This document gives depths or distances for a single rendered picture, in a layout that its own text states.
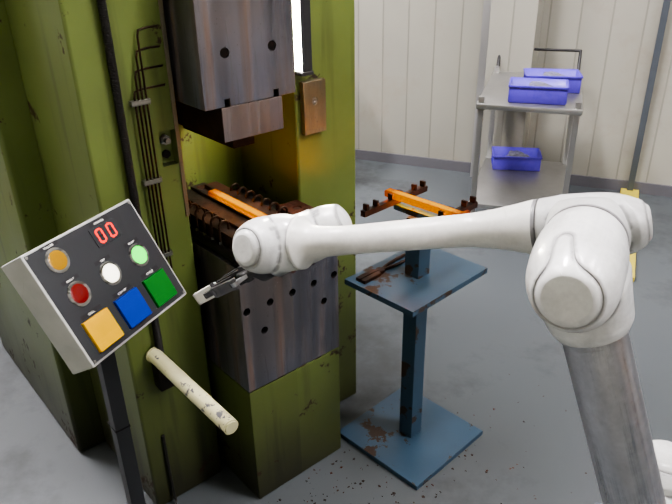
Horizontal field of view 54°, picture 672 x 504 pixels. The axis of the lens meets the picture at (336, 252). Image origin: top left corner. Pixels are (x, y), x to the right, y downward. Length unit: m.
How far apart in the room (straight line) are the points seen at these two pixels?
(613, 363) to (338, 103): 1.43
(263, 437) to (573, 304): 1.52
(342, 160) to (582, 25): 2.96
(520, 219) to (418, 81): 4.12
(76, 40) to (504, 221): 1.11
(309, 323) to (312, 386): 0.26
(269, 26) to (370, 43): 3.49
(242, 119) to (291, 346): 0.76
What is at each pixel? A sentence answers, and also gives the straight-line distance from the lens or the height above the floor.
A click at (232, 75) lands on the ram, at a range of 1.82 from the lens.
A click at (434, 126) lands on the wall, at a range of 5.31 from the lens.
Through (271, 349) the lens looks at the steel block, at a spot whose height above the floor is 0.59.
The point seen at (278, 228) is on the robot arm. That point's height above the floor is 1.31.
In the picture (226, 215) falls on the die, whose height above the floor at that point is 0.99.
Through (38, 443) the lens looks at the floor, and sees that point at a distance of 2.92.
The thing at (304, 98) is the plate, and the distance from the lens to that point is 2.13.
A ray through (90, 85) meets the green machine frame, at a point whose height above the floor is 1.45.
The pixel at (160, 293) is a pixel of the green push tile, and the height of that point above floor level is 1.00.
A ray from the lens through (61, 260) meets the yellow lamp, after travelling 1.55.
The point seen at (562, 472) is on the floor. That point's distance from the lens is 2.66.
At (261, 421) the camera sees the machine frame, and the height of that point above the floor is 0.33.
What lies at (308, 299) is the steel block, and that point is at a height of 0.71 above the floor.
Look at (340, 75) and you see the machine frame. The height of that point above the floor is 1.35.
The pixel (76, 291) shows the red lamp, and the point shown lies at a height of 1.10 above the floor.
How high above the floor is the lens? 1.81
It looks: 27 degrees down
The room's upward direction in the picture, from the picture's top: 1 degrees counter-clockwise
